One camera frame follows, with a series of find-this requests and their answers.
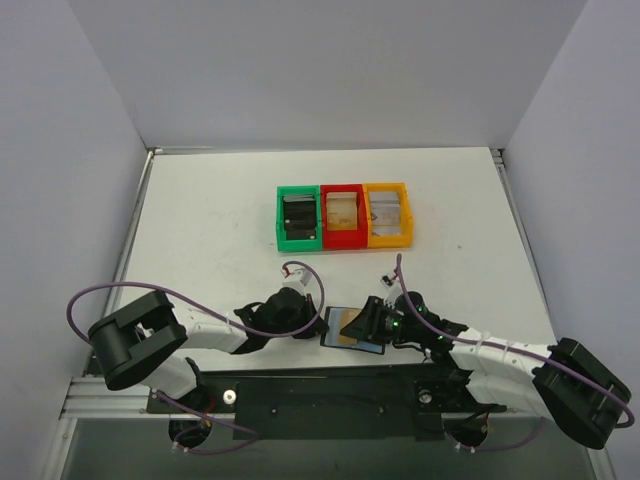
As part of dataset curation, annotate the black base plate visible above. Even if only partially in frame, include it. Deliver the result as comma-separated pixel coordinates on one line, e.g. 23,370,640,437
144,362,509,444

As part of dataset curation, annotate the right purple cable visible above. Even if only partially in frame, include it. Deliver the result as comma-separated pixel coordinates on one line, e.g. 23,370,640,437
393,253,634,454

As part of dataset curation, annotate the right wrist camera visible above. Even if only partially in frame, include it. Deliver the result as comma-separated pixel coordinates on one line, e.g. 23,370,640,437
381,273,403,305

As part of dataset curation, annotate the red plastic bin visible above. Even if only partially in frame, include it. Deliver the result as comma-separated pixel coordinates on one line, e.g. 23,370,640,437
320,184,368,250

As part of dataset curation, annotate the aluminium frame rail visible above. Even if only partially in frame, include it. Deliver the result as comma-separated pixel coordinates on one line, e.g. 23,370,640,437
60,377,150,420

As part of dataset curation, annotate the black card holders stack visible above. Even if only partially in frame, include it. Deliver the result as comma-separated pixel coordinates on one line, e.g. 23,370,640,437
282,194,317,241

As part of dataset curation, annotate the grey cards stack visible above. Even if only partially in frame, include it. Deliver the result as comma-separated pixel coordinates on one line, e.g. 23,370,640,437
369,191,402,237

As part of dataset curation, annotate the yellow plastic bin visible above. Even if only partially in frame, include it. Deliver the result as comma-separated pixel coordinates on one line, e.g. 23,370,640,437
363,183,414,249

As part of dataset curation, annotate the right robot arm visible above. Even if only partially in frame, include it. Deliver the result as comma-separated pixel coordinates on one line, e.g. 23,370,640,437
340,291,632,450

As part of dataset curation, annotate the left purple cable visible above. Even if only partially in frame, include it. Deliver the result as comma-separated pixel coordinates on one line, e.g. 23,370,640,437
67,259,326,455

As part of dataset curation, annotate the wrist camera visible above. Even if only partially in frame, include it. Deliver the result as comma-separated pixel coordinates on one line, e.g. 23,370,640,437
381,273,403,305
282,267,313,296

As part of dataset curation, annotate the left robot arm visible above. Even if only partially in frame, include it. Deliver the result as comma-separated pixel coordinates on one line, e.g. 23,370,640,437
88,287,329,412

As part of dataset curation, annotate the purple cable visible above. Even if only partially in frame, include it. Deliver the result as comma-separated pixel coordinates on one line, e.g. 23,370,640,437
393,253,634,454
67,259,326,455

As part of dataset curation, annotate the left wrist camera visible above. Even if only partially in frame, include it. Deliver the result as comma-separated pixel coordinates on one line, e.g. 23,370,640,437
282,267,313,296

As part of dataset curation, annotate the black leather card holder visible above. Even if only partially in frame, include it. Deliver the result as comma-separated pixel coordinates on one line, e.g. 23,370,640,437
319,305,387,355

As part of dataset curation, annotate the green plastic bin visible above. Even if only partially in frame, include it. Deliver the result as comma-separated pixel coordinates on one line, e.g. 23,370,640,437
275,185,323,253

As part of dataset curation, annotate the beige cards stack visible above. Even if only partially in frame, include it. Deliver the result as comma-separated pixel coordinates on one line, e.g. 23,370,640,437
325,192,358,231

